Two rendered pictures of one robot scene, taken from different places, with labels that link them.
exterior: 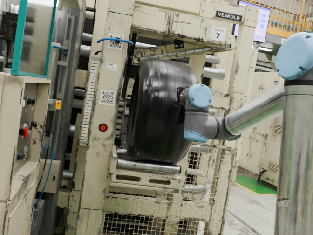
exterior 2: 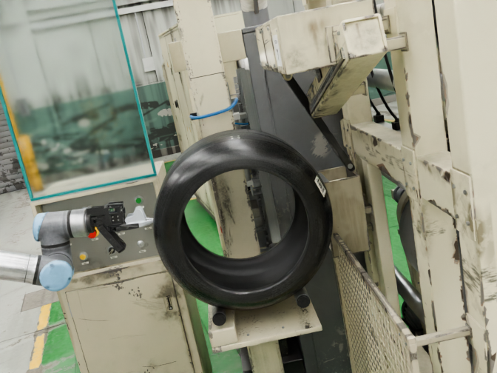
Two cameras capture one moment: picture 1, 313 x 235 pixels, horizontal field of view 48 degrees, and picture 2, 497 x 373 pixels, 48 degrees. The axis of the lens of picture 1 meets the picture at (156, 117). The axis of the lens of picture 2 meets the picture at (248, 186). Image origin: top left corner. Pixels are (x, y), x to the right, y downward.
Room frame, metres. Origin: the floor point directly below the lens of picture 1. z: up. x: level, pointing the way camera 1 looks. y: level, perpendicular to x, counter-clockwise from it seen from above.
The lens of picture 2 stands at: (2.24, -1.78, 1.72)
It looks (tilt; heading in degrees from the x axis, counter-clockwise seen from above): 14 degrees down; 98
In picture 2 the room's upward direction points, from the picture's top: 11 degrees counter-clockwise
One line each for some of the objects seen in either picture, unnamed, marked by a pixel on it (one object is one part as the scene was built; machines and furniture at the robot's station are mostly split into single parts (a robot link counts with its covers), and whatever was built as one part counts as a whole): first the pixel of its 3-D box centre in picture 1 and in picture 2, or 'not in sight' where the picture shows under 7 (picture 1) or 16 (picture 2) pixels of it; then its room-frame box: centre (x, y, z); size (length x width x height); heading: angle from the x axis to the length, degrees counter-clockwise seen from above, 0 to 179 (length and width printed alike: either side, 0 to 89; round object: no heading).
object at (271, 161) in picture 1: (296, 154); not in sight; (5.98, -2.49, 0.62); 0.91 x 0.58 x 1.25; 112
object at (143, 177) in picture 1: (145, 177); (221, 313); (1.80, 0.01, 0.83); 0.36 x 0.09 x 0.06; 100
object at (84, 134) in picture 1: (90, 100); not in sight; (1.83, 0.36, 1.19); 0.05 x 0.04 x 0.48; 10
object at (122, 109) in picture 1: (107, 121); (339, 210); (2.28, 0.31, 1.05); 0.20 x 0.15 x 0.30; 100
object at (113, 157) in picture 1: (112, 156); not in sight; (1.91, 0.21, 0.90); 0.40 x 0.03 x 0.10; 10
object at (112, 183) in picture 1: (141, 177); (262, 314); (1.94, 0.03, 0.80); 0.37 x 0.36 x 0.02; 10
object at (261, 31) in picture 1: (251, 22); not in sight; (5.52, -1.23, 2.60); 0.60 x 0.05 x 0.55; 112
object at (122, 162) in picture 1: (148, 166); (217, 297); (1.80, 0.00, 0.90); 0.35 x 0.05 x 0.05; 100
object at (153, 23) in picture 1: (177, 28); (306, 40); (2.26, -0.04, 1.71); 0.61 x 0.25 x 0.15; 100
